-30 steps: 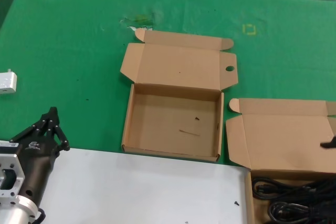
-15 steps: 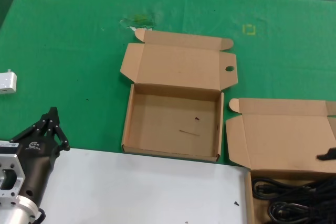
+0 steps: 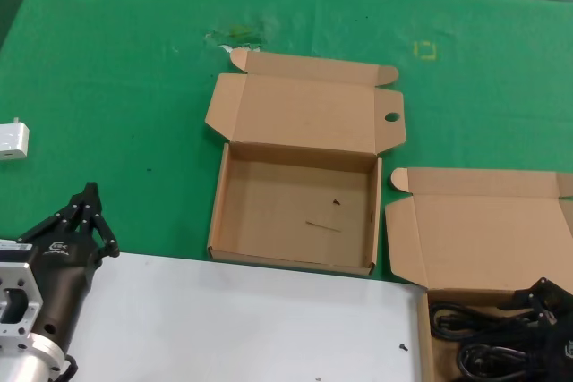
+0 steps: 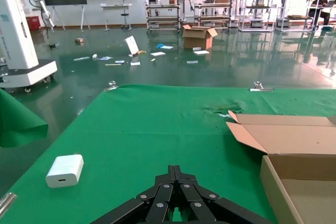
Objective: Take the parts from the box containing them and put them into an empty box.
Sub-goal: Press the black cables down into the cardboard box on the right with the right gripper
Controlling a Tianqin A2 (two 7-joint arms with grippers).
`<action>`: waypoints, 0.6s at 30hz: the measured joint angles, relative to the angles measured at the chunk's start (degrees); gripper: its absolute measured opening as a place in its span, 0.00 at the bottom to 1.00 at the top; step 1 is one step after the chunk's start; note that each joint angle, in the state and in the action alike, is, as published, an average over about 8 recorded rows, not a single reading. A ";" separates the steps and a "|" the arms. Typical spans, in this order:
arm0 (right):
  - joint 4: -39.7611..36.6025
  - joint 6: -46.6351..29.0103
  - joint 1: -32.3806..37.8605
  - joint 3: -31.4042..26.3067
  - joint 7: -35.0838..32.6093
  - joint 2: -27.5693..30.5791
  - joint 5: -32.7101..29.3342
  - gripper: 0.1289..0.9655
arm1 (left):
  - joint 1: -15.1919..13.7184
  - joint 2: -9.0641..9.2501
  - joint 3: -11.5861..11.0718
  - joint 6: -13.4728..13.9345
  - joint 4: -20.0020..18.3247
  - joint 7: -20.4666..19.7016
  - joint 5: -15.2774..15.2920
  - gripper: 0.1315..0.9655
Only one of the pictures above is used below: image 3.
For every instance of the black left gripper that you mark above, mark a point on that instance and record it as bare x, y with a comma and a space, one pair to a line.
67, 274

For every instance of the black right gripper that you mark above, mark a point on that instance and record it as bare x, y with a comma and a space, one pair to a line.
567, 355

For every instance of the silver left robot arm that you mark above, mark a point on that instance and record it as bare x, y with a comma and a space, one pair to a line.
31, 359

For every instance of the open cardboard box with hole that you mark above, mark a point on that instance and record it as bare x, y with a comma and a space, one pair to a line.
304, 100

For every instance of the white USB charger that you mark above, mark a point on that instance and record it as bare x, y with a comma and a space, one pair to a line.
11, 140

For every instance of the green table cloth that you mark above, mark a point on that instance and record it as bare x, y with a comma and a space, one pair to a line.
112, 64

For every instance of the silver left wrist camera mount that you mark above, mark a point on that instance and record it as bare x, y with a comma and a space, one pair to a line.
18, 274

